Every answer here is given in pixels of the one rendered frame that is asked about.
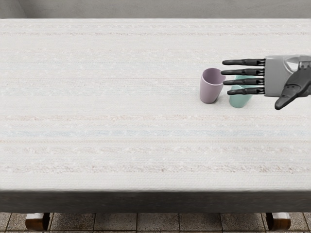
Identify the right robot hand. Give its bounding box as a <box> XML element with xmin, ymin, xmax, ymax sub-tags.
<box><xmin>222</xmin><ymin>54</ymin><xmax>311</xmax><ymax>111</ymax></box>

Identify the mint green cup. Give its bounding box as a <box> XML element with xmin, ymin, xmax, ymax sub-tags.
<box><xmin>229</xmin><ymin>75</ymin><xmax>254</xmax><ymax>109</ymax></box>

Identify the lilac cup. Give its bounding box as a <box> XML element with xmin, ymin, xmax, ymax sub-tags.
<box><xmin>199</xmin><ymin>67</ymin><xmax>226</xmax><ymax>104</ymax></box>

